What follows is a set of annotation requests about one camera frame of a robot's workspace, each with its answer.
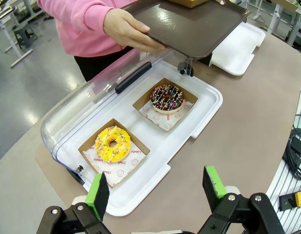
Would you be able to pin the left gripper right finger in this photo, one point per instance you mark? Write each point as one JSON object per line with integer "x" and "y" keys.
{"x": 213, "y": 187}

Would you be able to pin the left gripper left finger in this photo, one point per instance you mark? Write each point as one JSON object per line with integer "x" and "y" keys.
{"x": 96, "y": 195}

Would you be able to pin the dark brown serving tray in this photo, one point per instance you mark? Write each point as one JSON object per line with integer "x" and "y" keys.
{"x": 189, "y": 26}

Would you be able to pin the cardboard donut box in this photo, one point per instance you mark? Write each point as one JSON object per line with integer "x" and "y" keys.
{"x": 88, "y": 150}
{"x": 143, "y": 100}
{"x": 189, "y": 3}

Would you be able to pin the person right forearm pink sleeve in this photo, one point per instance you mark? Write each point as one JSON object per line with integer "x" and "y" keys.
{"x": 79, "y": 12}

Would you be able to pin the yellow sprinkle donut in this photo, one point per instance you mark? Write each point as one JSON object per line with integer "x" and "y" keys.
{"x": 102, "y": 146}

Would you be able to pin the chocolate rainbow sprinkle donut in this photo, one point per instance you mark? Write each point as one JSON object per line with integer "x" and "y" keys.
{"x": 157, "y": 97}

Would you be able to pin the person torso pink hoodie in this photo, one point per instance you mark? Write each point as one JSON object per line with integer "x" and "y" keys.
{"x": 86, "y": 48}

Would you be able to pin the person right hand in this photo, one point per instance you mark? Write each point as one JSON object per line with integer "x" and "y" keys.
{"x": 123, "y": 31}

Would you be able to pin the black lid hinge knob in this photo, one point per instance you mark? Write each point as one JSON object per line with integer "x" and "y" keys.
{"x": 75, "y": 176}
{"x": 182, "y": 67}

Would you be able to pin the white printed paper liner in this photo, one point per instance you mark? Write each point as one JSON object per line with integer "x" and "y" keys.
{"x": 123, "y": 170}
{"x": 162, "y": 120}

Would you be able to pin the white ribbed platform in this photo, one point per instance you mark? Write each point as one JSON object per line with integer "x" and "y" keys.
{"x": 282, "y": 180}

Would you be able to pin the black yellow device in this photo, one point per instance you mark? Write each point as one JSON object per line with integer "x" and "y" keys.
{"x": 294, "y": 200}

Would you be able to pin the white display tray base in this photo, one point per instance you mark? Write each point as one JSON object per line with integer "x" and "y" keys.
{"x": 201, "y": 107}
{"x": 238, "y": 48}

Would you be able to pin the clear display lid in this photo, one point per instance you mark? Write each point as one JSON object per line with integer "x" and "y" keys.
{"x": 74, "y": 114}

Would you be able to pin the grey metal table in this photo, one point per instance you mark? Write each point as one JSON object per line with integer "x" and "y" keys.
{"x": 296, "y": 29}

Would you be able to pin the grey stool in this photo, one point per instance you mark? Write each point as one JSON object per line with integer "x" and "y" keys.
{"x": 23, "y": 30}

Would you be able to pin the white desk frame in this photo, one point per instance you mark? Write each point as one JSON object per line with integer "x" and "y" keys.
{"x": 18, "y": 52}

